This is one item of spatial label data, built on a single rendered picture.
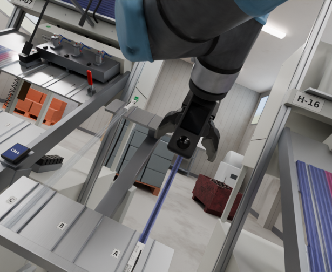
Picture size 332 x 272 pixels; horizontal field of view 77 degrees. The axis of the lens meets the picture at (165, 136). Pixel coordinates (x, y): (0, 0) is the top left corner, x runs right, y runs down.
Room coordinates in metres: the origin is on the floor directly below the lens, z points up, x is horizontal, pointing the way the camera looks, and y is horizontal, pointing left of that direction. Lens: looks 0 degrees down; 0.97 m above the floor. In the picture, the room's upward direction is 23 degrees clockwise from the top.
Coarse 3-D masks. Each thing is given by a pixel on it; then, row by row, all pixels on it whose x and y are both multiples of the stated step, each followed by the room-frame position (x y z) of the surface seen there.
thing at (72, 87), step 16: (16, 32) 1.09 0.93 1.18; (16, 48) 0.97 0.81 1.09; (32, 48) 1.00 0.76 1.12; (16, 64) 0.88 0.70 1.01; (48, 64) 0.93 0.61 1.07; (32, 80) 0.82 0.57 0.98; (48, 80) 0.84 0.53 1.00; (64, 80) 0.87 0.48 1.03; (80, 80) 0.89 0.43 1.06; (96, 80) 0.91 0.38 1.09; (112, 80) 0.94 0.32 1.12; (64, 96) 0.80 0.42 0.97; (80, 96) 0.81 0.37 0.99
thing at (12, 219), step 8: (120, 112) 0.64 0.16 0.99; (112, 120) 0.60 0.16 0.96; (104, 128) 0.57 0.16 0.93; (96, 136) 0.54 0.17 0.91; (88, 144) 0.51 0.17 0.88; (80, 152) 0.49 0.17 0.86; (72, 160) 0.47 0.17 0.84; (64, 168) 0.45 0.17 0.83; (56, 176) 0.43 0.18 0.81; (48, 184) 0.42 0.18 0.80; (40, 192) 0.40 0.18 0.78; (32, 200) 0.39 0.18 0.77; (24, 208) 0.37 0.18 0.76; (8, 216) 0.36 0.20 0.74; (16, 216) 0.36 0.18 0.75; (8, 224) 0.35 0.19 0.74
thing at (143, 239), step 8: (176, 160) 0.54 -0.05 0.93; (176, 168) 0.52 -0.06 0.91; (168, 176) 0.49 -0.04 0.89; (168, 184) 0.48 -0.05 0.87; (160, 200) 0.44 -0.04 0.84; (160, 208) 0.43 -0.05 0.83; (152, 216) 0.41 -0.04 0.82; (152, 224) 0.40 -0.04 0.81; (144, 232) 0.39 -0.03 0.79; (144, 240) 0.38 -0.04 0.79
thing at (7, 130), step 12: (0, 120) 0.64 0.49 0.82; (12, 120) 0.65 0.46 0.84; (24, 120) 0.66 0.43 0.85; (0, 132) 0.61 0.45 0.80; (12, 132) 0.62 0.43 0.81; (24, 132) 0.63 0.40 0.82; (36, 132) 0.64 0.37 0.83; (0, 144) 0.58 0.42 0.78; (12, 144) 0.59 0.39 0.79; (24, 144) 0.60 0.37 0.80; (0, 156) 0.56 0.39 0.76
